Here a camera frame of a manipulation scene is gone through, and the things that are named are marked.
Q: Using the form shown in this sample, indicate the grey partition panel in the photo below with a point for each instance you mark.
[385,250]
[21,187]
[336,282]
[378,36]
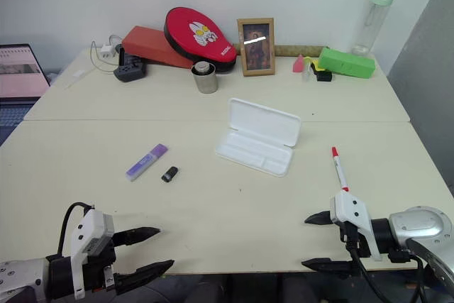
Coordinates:
[425,69]

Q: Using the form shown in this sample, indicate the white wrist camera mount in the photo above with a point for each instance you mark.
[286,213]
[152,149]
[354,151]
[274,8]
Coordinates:
[93,223]
[349,209]

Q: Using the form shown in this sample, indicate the dark grey power socket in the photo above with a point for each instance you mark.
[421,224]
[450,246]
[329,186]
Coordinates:
[129,70]

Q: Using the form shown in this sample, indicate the red and white pen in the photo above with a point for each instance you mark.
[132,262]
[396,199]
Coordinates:
[340,170]

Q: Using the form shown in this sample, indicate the white plastic case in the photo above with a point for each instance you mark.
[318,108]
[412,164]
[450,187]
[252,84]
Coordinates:
[255,140]

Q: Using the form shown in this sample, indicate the white charger plug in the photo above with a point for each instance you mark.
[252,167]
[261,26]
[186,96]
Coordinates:
[107,51]

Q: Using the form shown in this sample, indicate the small clear plastic strip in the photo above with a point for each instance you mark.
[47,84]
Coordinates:
[75,76]

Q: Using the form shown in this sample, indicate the open laptop computer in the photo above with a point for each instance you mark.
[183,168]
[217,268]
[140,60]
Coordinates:
[17,76]

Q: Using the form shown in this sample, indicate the small black clip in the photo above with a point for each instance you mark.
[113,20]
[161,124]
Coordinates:
[323,76]

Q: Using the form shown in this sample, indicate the wooden picture frame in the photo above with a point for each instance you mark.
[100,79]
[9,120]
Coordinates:
[256,47]

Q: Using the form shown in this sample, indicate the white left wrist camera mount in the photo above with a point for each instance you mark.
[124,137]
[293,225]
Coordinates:
[93,223]

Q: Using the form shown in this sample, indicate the green rectangular box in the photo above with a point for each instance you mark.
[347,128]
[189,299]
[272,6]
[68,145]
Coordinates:
[345,62]

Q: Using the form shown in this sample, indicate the silver metal canister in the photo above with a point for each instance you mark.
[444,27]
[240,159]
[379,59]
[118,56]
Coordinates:
[204,78]

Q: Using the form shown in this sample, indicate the pink triangular plastic piece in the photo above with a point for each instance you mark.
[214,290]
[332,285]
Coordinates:
[298,64]

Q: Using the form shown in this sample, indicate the small clear plastic bottle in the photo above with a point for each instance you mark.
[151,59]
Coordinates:
[307,74]

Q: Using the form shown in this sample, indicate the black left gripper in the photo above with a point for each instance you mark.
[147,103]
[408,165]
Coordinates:
[97,271]

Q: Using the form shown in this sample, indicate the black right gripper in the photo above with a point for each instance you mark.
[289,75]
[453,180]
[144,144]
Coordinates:
[359,248]

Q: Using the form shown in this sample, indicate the clear bottle with green lid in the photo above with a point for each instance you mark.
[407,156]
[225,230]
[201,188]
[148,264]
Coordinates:
[372,22]

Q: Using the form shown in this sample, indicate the red cardboard box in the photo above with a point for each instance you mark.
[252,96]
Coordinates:
[149,47]

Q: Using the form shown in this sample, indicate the red table tennis paddle case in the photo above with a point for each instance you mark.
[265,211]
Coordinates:
[198,35]

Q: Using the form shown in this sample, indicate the yellow plastic piece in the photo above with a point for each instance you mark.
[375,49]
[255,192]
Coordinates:
[314,62]

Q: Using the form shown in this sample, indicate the purple highlighter pen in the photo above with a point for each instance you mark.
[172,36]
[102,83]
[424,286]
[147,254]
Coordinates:
[146,162]

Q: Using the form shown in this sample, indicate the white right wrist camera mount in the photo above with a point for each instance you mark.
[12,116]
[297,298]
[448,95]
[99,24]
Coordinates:
[349,209]

